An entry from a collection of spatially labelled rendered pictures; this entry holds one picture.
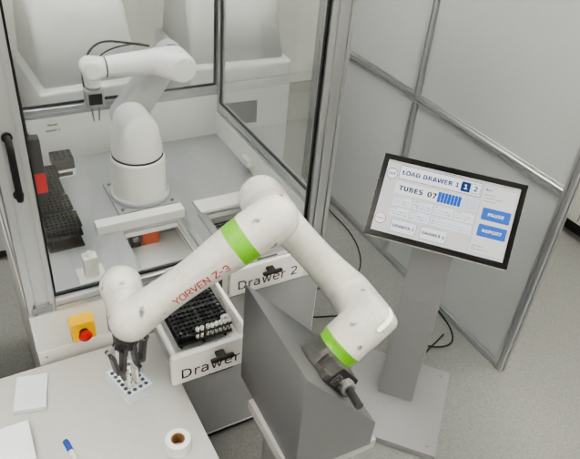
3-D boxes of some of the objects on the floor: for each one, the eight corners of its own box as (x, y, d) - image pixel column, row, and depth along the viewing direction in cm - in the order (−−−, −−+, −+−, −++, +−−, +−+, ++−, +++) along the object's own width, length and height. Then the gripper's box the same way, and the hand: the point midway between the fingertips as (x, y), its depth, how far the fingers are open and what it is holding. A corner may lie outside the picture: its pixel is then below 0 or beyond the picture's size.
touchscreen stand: (432, 461, 263) (499, 276, 204) (331, 426, 273) (366, 241, 214) (448, 377, 302) (507, 201, 243) (359, 350, 312) (394, 175, 253)
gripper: (141, 306, 176) (146, 363, 190) (93, 330, 168) (102, 389, 181) (156, 321, 172) (160, 378, 186) (107, 346, 163) (116, 404, 177)
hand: (130, 375), depth 182 cm, fingers closed
